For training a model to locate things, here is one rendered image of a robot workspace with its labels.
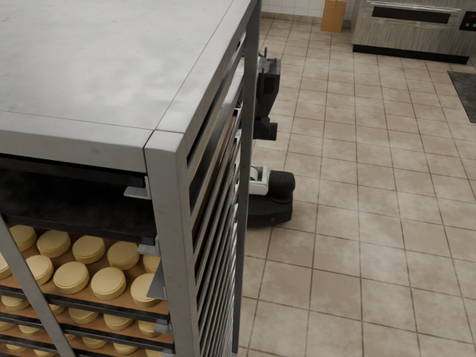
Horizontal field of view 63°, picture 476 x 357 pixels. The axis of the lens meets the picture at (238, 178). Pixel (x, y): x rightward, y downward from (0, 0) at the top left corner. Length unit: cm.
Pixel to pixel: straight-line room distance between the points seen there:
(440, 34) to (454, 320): 381
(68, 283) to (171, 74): 36
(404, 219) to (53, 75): 280
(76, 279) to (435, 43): 533
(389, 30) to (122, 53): 508
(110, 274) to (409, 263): 236
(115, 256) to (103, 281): 5
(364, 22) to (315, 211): 312
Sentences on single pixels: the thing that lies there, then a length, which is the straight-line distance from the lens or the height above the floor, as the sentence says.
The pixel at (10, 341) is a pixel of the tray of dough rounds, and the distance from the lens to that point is 87.
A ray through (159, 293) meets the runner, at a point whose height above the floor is 158.
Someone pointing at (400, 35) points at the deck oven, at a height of 29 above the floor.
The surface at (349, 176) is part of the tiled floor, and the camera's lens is 330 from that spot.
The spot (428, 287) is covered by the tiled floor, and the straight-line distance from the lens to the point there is 274.
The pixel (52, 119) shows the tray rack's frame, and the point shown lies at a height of 182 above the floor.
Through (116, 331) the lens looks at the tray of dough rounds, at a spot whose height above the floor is 140.
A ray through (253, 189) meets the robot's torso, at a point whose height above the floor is 28.
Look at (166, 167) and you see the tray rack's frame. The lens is 35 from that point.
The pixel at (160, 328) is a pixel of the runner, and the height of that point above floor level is 149.
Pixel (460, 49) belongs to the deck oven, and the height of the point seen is 19.
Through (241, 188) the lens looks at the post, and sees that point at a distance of 118.
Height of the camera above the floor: 202
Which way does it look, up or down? 41 degrees down
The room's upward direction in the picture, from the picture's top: 2 degrees clockwise
